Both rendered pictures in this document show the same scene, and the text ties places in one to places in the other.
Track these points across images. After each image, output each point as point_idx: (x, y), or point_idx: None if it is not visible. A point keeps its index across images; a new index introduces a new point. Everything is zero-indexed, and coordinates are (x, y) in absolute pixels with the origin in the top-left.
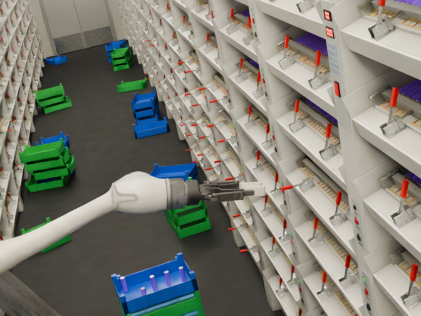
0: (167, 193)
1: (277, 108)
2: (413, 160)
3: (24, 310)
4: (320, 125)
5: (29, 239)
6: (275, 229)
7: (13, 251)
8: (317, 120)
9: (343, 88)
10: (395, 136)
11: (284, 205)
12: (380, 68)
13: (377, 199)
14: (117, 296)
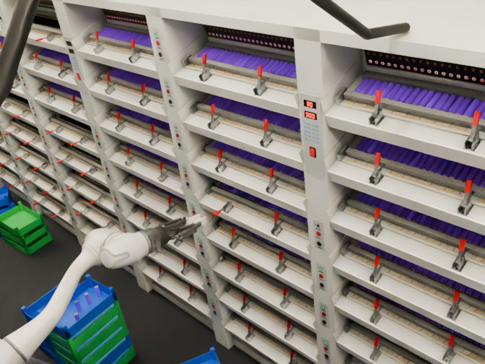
0: (148, 243)
1: (192, 154)
2: (411, 200)
3: None
4: (242, 165)
5: (49, 317)
6: None
7: (40, 333)
8: (239, 162)
9: (322, 152)
10: (379, 183)
11: None
12: (341, 134)
13: (342, 219)
14: None
